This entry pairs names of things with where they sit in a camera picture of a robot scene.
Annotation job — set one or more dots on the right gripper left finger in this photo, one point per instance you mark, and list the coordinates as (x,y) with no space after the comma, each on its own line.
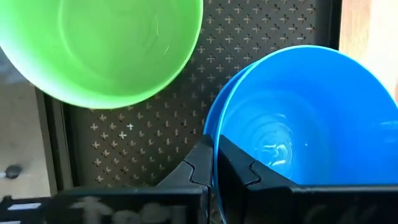
(196,168)

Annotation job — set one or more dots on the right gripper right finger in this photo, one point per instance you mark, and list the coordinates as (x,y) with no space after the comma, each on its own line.
(236,174)

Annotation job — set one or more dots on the blue plastic bowl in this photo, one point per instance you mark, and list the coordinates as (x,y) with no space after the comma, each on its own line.
(214,109)
(326,109)

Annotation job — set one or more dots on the bright green plastic bowl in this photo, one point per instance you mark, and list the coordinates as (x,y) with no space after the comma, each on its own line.
(102,46)

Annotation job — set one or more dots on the small black round knob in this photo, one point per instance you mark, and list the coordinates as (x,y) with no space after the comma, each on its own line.
(13,171)

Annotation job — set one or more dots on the black metal frame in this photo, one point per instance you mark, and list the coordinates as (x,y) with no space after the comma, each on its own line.
(149,140)

